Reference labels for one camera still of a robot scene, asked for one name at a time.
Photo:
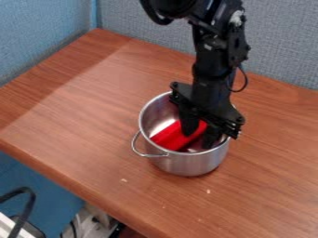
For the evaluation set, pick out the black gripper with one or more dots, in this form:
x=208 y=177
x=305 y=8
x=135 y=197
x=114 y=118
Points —
x=204 y=101

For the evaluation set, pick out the red block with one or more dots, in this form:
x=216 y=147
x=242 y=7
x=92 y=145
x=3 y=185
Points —
x=171 y=138

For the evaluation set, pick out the stainless steel pot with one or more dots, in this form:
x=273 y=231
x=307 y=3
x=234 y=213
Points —
x=190 y=162

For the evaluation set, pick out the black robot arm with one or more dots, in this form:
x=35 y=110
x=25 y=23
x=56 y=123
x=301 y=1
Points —
x=216 y=22

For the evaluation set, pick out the white power strip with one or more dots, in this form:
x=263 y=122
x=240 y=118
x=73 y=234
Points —
x=91 y=223

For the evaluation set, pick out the grey white device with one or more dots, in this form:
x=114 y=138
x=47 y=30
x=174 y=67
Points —
x=29 y=231

